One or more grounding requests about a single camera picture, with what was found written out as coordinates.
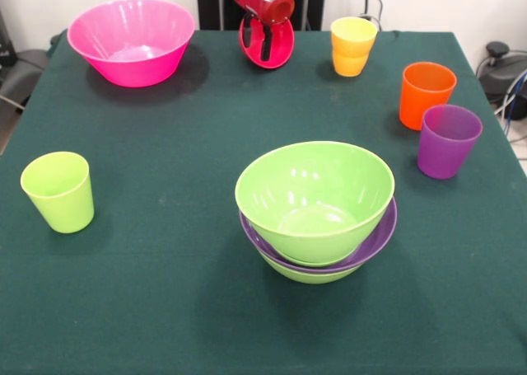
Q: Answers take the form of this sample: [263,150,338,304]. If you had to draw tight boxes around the yellow plastic cup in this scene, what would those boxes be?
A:
[329,16,379,59]
[332,49,370,78]

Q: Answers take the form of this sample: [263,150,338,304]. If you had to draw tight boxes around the medium green plastic bowl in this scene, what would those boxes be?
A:
[259,251,364,285]

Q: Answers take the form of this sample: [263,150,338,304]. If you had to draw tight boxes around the large green plastic bowl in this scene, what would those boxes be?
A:
[234,140,396,265]

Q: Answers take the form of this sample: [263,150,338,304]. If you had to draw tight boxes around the orange plastic cup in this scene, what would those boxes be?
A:
[398,62,458,132]

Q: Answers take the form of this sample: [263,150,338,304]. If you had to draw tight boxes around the purple plastic bowl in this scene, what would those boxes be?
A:
[238,195,399,274]

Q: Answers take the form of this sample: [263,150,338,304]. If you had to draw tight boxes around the large pink plastic bowl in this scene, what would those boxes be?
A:
[66,0,197,89]

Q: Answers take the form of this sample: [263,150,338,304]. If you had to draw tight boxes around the tangle of cables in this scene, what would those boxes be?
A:
[492,68,527,145]

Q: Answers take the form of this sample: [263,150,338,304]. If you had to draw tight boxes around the small crimson plastic bowl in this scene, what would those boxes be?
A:
[238,16,296,69]

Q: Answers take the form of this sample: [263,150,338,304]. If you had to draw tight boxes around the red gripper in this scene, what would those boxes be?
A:
[231,0,296,62]

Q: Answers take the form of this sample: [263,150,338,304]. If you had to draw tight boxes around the purple plastic cup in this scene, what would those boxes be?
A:
[417,104,483,180]

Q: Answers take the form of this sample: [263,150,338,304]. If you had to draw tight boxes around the dark green tablecloth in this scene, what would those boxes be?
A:
[0,28,527,375]

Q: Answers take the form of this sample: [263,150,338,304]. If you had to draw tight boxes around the lime green plastic cup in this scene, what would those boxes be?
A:
[20,151,96,235]

